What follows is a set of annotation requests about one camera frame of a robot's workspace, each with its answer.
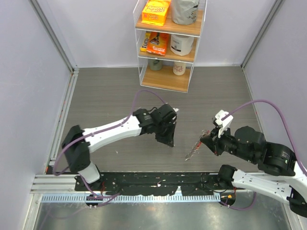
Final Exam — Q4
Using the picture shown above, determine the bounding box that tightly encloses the white patterned cup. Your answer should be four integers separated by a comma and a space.
173, 62, 186, 76

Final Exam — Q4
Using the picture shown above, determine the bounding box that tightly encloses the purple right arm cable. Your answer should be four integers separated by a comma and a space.
220, 99, 307, 211

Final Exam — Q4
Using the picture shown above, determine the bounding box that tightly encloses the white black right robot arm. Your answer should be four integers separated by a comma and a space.
200, 126, 307, 217

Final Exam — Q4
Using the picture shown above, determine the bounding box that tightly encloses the white wire wooden shelf rack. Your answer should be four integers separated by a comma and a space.
133, 0, 207, 93

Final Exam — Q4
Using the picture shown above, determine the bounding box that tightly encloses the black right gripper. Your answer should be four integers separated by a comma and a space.
200, 122, 255, 162

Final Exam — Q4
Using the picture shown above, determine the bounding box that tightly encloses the slotted white cable duct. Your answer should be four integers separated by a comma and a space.
41, 192, 221, 204

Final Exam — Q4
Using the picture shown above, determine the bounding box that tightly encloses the grey green mug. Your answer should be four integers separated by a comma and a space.
148, 59, 163, 71

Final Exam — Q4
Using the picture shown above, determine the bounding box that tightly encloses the yellow black candy box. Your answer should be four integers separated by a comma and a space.
140, 32, 151, 52

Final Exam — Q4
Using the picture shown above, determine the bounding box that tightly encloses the orange snack box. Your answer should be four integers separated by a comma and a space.
146, 32, 169, 56
142, 0, 171, 26

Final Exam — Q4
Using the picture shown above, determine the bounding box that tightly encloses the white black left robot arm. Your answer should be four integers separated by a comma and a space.
61, 103, 179, 191

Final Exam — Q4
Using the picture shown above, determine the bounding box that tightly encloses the aluminium frame rail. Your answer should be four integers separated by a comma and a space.
30, 67, 79, 194

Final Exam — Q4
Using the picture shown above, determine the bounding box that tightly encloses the grey white bag top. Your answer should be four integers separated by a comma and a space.
171, 0, 200, 25

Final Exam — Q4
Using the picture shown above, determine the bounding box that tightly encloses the orange snack box middle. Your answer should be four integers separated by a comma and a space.
146, 32, 169, 56

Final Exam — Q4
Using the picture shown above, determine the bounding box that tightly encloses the white bag middle shelf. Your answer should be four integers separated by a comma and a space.
170, 34, 194, 56

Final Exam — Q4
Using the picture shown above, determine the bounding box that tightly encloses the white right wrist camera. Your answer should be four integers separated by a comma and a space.
213, 110, 233, 138

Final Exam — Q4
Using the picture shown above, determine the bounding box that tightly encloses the red handled metal key organizer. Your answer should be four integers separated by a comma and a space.
185, 130, 210, 161

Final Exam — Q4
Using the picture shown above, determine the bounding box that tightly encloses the orange snack box top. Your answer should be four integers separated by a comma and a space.
142, 0, 171, 26

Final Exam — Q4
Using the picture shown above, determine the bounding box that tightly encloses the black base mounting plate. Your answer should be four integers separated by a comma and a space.
88, 172, 234, 196

